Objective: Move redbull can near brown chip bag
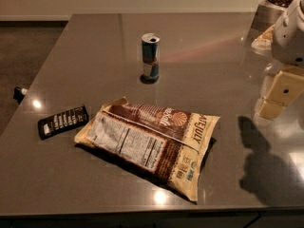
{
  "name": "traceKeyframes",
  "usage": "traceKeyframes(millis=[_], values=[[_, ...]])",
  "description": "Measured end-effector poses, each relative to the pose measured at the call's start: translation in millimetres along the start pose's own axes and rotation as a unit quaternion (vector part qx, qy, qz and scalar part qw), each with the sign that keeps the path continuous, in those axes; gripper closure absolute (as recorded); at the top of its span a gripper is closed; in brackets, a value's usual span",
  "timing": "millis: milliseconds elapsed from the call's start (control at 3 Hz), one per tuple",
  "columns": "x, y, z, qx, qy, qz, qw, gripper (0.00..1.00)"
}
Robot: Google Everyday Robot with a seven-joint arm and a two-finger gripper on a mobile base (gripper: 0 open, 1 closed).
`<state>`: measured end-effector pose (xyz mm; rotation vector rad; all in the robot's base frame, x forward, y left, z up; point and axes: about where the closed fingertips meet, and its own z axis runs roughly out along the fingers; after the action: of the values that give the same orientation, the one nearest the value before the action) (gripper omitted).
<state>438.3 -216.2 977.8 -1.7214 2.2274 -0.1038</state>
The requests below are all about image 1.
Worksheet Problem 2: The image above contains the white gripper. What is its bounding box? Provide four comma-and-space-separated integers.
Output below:
255, 0, 304, 120

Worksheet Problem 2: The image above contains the redbull can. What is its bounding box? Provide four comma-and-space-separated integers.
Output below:
142, 33, 161, 82

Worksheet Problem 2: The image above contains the brown chip bag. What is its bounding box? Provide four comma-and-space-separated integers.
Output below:
74, 98, 219, 201

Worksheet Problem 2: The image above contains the black snack bar wrapper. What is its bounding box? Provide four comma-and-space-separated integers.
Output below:
38, 105, 89, 140

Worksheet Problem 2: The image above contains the small black object on floor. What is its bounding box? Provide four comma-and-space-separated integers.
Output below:
13, 86, 28, 104

